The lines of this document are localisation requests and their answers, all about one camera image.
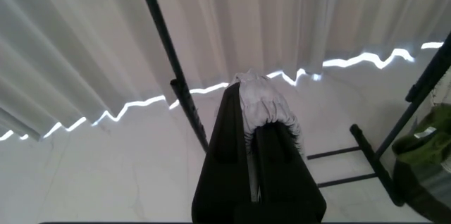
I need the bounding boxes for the black clothes rack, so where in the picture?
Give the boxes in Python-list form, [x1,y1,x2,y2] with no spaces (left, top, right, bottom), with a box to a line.
[132,0,451,207]

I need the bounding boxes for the white laundry basket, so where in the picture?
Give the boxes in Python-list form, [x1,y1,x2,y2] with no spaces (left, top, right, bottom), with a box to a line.
[393,75,451,224]

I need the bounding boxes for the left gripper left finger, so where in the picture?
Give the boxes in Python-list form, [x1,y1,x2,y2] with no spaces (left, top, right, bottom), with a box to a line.
[191,82,254,224]

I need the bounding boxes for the pale grey shorts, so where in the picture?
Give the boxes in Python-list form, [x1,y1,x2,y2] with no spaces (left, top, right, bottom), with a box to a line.
[228,68,304,204]

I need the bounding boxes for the white curtain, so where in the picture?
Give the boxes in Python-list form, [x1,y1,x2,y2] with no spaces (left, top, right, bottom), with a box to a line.
[0,0,451,142]

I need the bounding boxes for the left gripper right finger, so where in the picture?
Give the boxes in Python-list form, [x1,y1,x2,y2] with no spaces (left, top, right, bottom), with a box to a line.
[254,121,328,224]

